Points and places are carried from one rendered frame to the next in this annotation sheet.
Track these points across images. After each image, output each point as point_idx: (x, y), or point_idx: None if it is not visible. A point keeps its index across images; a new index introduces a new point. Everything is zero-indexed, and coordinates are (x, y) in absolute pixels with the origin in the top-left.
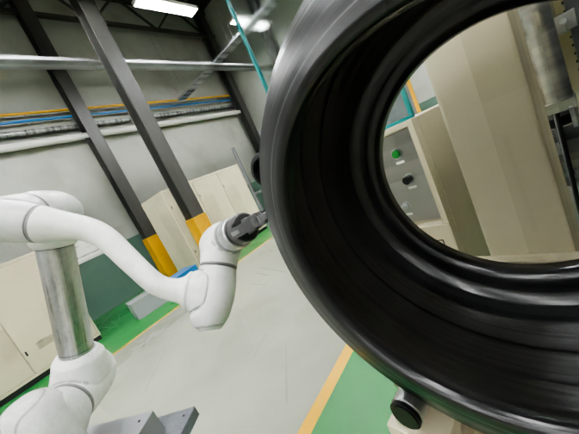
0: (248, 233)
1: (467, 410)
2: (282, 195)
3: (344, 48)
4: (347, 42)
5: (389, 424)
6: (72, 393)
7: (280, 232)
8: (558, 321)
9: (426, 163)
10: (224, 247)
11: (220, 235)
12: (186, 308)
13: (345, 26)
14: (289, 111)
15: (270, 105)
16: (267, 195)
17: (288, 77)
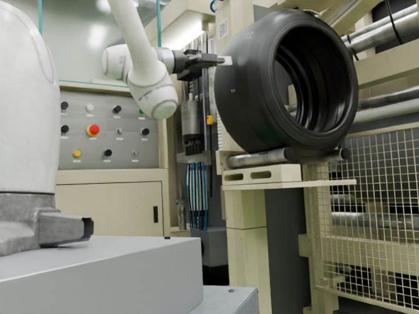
0: (189, 65)
1: (312, 133)
2: (278, 46)
3: (307, 26)
4: (309, 25)
5: (281, 164)
6: None
7: (269, 59)
8: None
9: (165, 122)
10: (164, 63)
11: (168, 53)
12: (162, 81)
13: (309, 23)
14: (292, 27)
15: (284, 20)
16: (269, 43)
17: (293, 19)
